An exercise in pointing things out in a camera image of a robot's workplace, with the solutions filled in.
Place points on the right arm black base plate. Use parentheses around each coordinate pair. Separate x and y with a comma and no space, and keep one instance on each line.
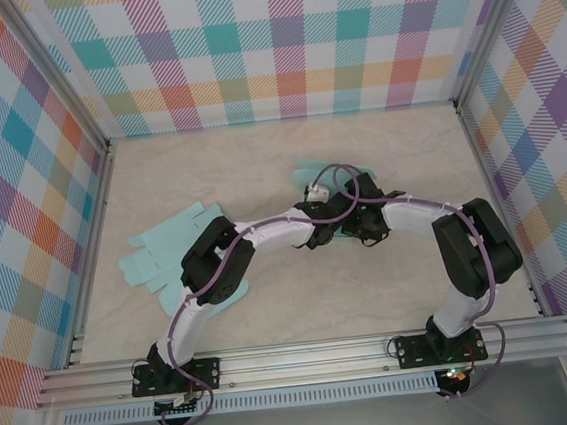
(412,351)

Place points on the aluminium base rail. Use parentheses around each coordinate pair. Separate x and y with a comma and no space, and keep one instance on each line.
(303,361)

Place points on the aluminium back rail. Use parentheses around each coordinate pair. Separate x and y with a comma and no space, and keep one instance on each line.
(280,121)

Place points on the aluminium frame post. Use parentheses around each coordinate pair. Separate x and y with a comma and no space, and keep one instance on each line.
(491,26)
(49,79)

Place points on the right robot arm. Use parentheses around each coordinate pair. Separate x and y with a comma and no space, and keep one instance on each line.
(473,254)

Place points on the teal paper box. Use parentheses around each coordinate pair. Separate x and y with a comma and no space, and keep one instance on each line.
(310,172)

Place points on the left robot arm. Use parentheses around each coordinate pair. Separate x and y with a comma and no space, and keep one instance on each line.
(214,274)

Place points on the aluminium side rail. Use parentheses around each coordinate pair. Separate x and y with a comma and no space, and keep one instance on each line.
(486,178)
(99,225)

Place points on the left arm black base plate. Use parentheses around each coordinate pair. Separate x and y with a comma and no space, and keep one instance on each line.
(208,373)

